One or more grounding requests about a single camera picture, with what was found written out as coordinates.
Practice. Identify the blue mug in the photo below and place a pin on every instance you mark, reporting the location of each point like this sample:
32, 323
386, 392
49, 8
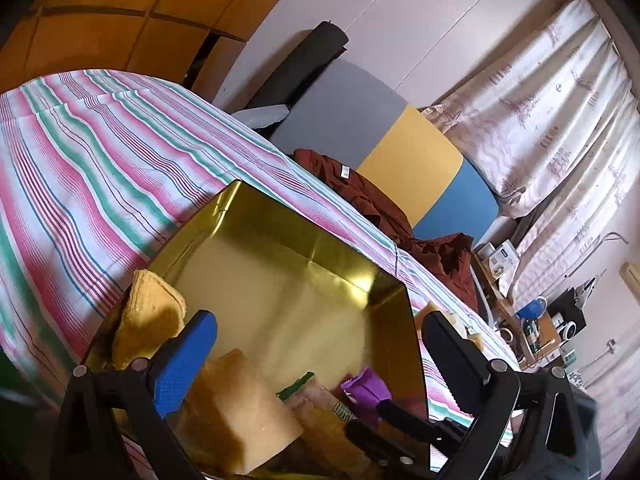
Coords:
533, 310

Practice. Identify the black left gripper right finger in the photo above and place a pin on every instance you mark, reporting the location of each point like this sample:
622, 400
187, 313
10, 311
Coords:
525, 426

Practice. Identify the wooden wardrobe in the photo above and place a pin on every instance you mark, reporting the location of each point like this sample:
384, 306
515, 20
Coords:
192, 42

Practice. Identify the grey yellow blue cushion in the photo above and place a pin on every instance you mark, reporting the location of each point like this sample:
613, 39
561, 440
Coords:
353, 117

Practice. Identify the white product box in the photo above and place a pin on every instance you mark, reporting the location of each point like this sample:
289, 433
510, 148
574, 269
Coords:
503, 260

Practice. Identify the large tan sponge block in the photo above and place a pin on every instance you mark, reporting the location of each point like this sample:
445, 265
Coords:
231, 421

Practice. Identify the green beige printed carton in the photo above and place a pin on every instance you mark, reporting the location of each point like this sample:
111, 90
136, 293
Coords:
323, 418

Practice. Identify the beige patterned curtain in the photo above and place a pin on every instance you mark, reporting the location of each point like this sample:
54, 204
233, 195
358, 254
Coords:
553, 129

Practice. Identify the black rolled mat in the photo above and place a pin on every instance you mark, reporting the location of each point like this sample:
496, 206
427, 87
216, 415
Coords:
301, 67

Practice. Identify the striped pink green bedsheet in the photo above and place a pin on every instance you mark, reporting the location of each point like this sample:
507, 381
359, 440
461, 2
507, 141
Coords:
99, 168

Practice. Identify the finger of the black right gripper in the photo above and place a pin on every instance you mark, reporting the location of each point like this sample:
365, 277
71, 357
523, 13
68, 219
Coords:
402, 443

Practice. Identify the wooden side shelf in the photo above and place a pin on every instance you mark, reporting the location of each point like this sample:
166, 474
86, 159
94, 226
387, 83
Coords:
549, 340

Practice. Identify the tan sponge cube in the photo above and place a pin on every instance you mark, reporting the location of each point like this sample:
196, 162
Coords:
431, 308

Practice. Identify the gold metal tin box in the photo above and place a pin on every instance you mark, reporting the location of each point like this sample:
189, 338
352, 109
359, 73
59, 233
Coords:
293, 297

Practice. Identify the purple cloth item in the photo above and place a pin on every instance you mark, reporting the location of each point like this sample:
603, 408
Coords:
365, 391

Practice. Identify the dark red garment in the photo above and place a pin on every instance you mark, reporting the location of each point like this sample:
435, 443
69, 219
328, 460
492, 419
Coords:
447, 257

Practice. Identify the white grey pillow edge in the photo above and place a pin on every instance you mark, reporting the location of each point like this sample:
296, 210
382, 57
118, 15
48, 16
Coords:
263, 116

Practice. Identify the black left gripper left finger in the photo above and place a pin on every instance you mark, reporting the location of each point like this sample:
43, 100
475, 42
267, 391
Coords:
88, 443

